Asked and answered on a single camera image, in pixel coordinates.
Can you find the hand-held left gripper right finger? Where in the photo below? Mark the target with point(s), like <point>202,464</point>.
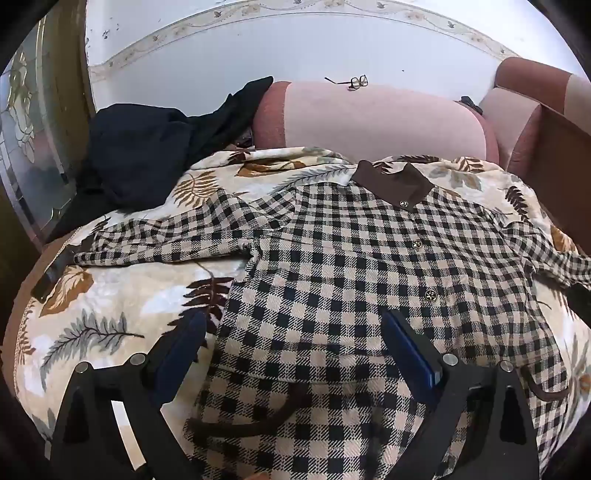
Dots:
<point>415,351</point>

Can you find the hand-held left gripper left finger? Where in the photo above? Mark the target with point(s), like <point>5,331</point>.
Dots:
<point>182,351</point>

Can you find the checked shirt with brown collar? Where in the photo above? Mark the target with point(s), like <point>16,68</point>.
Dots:
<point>346,258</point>

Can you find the leaf print blanket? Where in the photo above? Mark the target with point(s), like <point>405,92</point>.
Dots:
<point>115,295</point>

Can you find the black garment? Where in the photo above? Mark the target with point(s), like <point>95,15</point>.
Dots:
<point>138,152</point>

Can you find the pink sofa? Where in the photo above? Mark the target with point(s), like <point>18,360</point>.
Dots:
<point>369,120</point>

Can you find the small black object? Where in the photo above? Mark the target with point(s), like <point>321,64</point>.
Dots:
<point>467,99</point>

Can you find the wooden door with glass pane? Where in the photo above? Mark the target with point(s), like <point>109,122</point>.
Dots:
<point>27,138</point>

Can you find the black eyeglasses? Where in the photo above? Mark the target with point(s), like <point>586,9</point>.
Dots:
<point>358,83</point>

